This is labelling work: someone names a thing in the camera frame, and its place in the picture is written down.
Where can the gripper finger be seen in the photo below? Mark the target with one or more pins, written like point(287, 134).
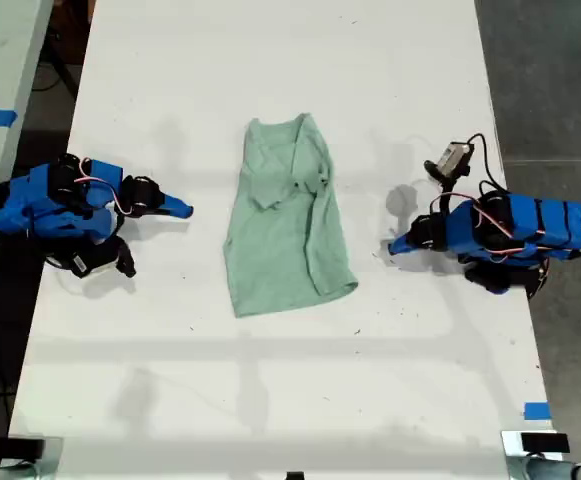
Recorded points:
point(404, 244)
point(172, 215)
point(177, 206)
point(395, 254)

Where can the pale green T-shirt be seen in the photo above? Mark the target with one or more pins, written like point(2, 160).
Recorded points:
point(280, 250)

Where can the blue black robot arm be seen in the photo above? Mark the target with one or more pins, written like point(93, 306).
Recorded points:
point(545, 220)
point(35, 200)

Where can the white side table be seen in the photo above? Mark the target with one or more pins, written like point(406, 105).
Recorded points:
point(0, 50)

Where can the small blue tape piece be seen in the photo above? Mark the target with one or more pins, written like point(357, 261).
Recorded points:
point(537, 411)

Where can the small black box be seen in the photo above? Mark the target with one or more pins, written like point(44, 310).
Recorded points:
point(25, 447)
point(545, 443)

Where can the metal table clamp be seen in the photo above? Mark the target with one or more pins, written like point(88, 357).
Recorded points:
point(30, 470)
point(535, 467)

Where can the short black camera stalk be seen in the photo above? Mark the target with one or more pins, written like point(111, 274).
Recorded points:
point(440, 175)
point(126, 260)

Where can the silver black camera box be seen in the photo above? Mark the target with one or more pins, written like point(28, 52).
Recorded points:
point(454, 159)

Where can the black labelled camera box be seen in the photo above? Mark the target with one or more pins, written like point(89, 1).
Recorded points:
point(90, 260)

